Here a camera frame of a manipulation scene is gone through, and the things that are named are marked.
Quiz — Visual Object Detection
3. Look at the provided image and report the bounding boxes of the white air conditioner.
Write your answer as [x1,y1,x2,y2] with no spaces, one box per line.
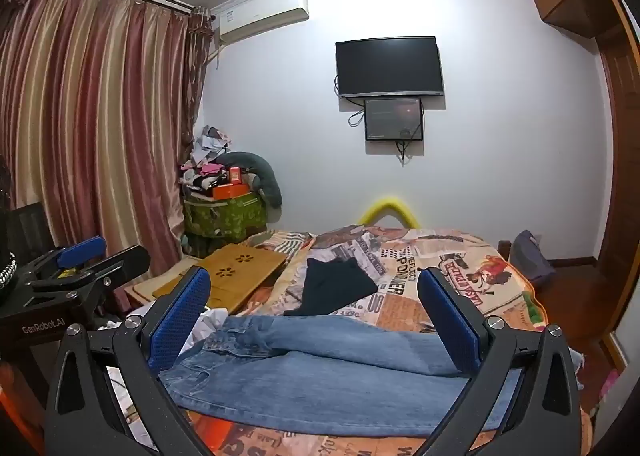
[217,0,310,44]

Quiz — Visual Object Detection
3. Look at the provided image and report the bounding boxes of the black wall television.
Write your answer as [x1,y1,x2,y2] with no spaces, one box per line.
[335,36,446,100]

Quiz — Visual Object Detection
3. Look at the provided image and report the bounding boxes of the pile of clothes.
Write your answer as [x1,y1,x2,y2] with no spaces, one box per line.
[180,125,251,199]

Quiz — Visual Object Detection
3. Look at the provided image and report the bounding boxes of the orange box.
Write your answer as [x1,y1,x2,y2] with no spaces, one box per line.
[212,183,251,201]

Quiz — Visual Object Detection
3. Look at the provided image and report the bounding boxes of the pink cloth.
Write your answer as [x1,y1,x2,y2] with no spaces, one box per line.
[599,370,622,403]

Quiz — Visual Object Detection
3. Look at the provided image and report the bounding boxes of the black garment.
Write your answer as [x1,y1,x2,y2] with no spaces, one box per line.
[284,257,379,317]

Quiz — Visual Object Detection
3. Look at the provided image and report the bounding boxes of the green storage box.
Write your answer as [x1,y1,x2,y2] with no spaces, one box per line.
[182,193,268,240]

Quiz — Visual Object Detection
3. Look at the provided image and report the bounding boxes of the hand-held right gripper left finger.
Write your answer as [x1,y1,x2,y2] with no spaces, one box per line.
[44,266,216,456]

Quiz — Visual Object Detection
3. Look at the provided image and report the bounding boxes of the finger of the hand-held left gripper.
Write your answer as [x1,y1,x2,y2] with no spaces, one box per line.
[22,236,107,283]
[65,245,151,288]

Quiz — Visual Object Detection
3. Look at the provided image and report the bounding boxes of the grey pillow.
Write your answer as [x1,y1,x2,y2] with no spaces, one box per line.
[217,151,283,209]

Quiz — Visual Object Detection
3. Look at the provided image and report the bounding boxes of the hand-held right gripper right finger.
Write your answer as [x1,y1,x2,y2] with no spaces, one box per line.
[417,266,583,456]

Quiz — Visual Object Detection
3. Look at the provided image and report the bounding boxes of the yellow foam tube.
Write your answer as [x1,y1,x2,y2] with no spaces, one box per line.
[357,196,421,228]

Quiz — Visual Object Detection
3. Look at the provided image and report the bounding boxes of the printed blanket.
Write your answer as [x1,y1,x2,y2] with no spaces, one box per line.
[125,226,548,456]

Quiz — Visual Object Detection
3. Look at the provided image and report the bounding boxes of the striped pink curtain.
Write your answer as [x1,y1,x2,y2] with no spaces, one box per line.
[0,0,213,297]

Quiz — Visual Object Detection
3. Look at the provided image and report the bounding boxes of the black chair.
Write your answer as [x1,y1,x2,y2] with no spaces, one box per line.
[9,201,52,262]

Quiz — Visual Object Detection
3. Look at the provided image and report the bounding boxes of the small black wall monitor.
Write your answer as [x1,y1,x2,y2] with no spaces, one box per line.
[364,97,425,142]

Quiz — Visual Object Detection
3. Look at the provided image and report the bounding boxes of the blue denim pants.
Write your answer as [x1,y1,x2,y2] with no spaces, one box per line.
[159,313,585,437]

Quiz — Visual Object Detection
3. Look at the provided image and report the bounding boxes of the light wooden board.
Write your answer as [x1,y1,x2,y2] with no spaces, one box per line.
[122,256,202,308]

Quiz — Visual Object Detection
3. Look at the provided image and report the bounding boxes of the bamboo lap desk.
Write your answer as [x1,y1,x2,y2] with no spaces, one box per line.
[152,243,286,312]

